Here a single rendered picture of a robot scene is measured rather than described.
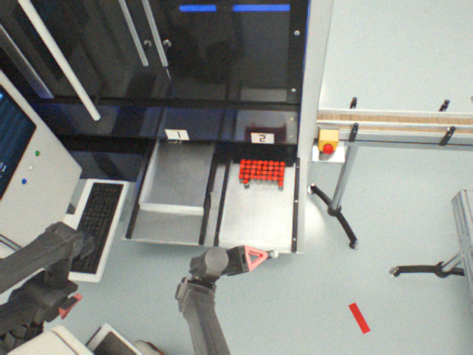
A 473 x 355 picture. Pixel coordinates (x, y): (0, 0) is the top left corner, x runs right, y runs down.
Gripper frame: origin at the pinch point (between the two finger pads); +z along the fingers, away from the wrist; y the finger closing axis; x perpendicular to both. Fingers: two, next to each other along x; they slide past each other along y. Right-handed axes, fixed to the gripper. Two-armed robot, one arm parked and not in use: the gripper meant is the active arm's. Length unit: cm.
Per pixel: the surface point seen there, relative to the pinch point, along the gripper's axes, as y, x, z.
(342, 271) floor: -88, -14, 99
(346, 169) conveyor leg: -43, 34, 81
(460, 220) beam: -24, -1, 121
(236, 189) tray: -40, 29, 18
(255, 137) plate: -26, 46, 23
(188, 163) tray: -52, 46, 4
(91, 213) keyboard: -73, 35, -34
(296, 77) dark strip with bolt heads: 8, 50, 22
